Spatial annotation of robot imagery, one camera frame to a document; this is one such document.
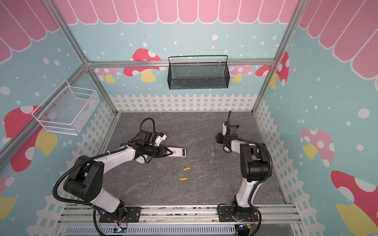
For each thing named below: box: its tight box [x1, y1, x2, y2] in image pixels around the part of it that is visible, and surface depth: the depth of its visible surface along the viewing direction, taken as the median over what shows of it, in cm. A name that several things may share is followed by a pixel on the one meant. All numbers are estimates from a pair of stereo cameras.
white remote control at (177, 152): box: [167, 147, 187, 157], surface depth 92 cm
